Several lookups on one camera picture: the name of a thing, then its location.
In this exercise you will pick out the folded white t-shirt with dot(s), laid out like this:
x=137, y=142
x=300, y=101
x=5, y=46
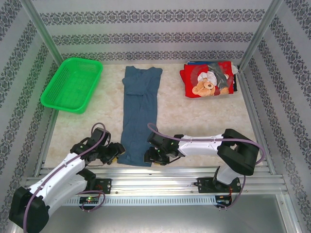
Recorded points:
x=235, y=69

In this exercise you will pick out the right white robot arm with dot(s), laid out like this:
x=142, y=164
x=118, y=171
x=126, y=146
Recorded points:
x=201, y=146

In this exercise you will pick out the green plastic basket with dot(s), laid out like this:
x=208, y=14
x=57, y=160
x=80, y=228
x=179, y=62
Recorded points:
x=73, y=85

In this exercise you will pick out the aluminium frame post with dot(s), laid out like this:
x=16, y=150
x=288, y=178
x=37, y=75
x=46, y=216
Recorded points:
x=261, y=31
x=42, y=31

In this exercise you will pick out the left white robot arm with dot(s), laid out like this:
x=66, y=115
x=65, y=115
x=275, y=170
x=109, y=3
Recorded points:
x=63, y=174

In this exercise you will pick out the red teddy bear t-shirt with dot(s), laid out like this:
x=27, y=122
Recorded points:
x=206, y=82

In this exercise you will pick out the small circuit board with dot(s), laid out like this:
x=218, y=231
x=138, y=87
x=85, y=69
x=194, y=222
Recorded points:
x=222, y=198
x=89, y=199

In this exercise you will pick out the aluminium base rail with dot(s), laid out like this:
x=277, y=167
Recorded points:
x=150, y=179

